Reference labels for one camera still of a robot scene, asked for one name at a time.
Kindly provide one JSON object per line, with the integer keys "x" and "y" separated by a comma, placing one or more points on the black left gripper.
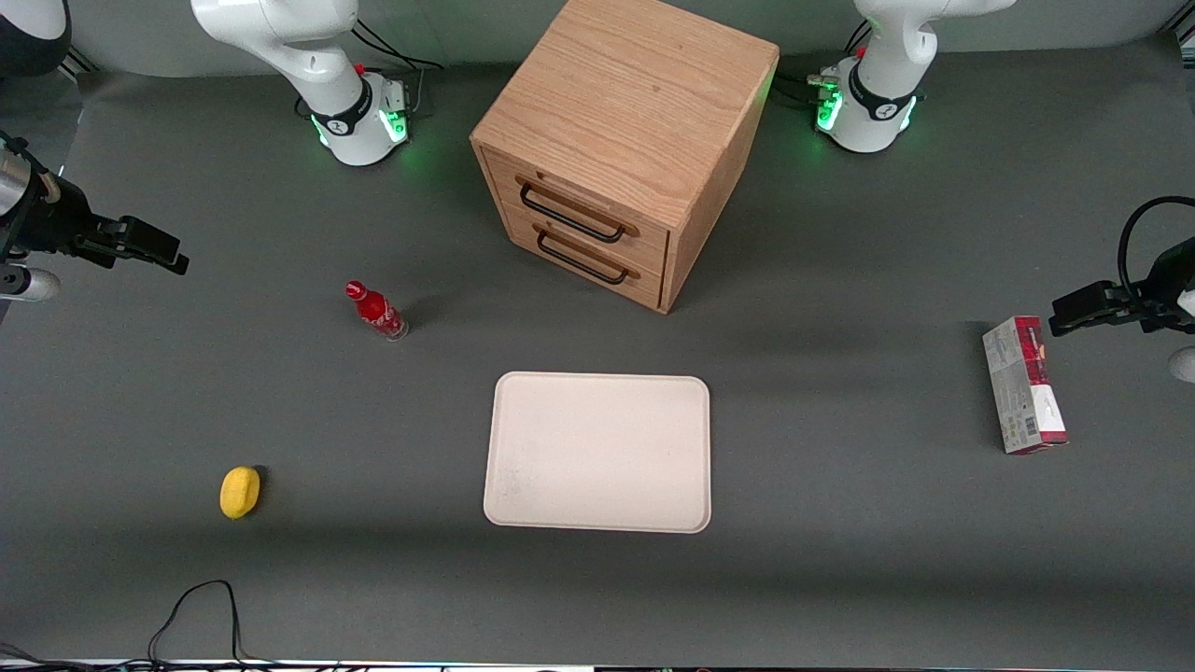
{"x": 1165, "y": 287}

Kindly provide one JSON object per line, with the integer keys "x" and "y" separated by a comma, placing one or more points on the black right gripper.
{"x": 51, "y": 227}

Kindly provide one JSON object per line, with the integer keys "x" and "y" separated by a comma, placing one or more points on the wooden drawer with inside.
{"x": 650, "y": 244}

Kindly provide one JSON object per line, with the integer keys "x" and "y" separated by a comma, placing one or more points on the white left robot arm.
{"x": 887, "y": 65}

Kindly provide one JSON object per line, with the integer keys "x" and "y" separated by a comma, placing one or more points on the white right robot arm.
{"x": 317, "y": 56}

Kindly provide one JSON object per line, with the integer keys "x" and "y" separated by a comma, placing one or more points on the wooden drawer front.
{"x": 646, "y": 285}

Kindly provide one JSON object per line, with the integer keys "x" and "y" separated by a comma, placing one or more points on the wooden drawer cabinet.
{"x": 635, "y": 93}

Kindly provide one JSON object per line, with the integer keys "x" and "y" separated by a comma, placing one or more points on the grey and red carton box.
{"x": 1022, "y": 387}

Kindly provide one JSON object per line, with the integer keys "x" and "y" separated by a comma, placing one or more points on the red soda bottle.
{"x": 377, "y": 312}

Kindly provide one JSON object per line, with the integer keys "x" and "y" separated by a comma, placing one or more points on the yellow lemon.
{"x": 239, "y": 492}

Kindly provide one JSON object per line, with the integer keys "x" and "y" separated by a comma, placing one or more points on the beige rectangular tray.
{"x": 597, "y": 453}

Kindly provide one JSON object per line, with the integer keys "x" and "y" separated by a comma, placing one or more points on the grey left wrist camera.
{"x": 1186, "y": 364}

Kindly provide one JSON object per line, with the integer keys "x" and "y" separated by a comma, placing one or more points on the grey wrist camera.
{"x": 1186, "y": 364}
{"x": 33, "y": 283}

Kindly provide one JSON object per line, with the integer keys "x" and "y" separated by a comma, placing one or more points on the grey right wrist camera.
{"x": 33, "y": 283}

